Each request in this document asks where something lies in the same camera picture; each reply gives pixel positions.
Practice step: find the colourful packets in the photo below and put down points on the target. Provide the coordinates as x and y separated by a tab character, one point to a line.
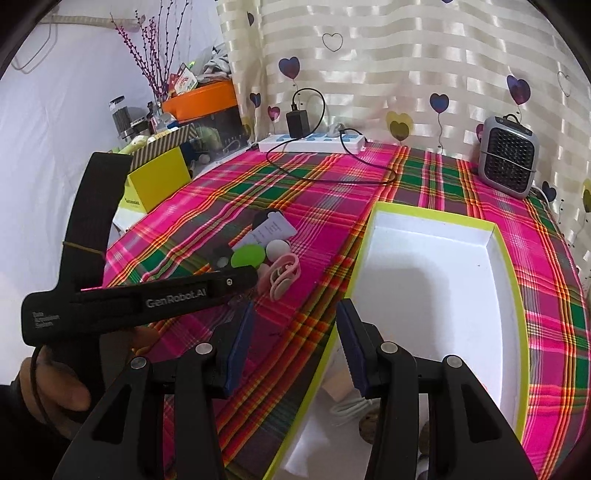
182	83

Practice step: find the purple flower branches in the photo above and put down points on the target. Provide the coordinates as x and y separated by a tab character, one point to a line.
152	55

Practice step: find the grey cloth pile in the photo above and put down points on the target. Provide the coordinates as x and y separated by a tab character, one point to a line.
217	62

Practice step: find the grey space heater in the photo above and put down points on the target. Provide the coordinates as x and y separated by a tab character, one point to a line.
508	157

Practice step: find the dark glass tank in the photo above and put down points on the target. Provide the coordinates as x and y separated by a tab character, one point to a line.
221	127

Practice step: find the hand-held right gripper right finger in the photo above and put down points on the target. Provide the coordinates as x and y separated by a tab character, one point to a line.
351	350

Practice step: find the striped box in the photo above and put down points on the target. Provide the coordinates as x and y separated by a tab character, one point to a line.
161	145

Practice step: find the pink green plaid tablecloth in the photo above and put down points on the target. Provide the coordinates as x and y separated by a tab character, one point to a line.
207	207

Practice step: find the glass jar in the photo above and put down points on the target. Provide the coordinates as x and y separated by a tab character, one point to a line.
121	117

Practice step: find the orange plastic bin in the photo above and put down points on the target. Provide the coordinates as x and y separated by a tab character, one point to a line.
203	99

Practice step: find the brown walnut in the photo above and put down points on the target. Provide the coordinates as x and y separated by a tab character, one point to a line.
367	427

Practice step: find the small white round cap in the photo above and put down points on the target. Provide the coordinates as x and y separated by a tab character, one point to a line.
278	249

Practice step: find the white power strip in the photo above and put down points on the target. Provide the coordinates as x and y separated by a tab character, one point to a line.
314	141

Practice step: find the person's left forearm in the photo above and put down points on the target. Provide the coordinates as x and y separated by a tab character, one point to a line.
23	438

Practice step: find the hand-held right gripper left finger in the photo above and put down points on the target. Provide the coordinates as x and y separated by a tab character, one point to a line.
240	350

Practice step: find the white side table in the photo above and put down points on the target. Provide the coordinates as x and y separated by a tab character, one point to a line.
124	221

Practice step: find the white card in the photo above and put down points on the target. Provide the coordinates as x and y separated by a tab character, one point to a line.
270	230

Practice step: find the yellow cardboard box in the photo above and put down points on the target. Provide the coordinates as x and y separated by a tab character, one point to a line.
157	184

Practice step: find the person's left hand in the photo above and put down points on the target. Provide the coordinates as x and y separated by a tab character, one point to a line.
60	392

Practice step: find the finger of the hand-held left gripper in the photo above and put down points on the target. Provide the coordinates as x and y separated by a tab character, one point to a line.
235	281

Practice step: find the black power adapter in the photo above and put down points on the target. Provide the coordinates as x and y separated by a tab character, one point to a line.
298	122

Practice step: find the black rectangular gadget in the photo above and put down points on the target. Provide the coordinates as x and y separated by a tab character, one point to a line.
222	258

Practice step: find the heart-print striped curtain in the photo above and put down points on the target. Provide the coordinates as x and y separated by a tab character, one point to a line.
415	69

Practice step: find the yellow-green shallow box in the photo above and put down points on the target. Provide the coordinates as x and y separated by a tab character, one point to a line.
438	258

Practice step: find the green round lid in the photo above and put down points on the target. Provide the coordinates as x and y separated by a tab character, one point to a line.
248	256

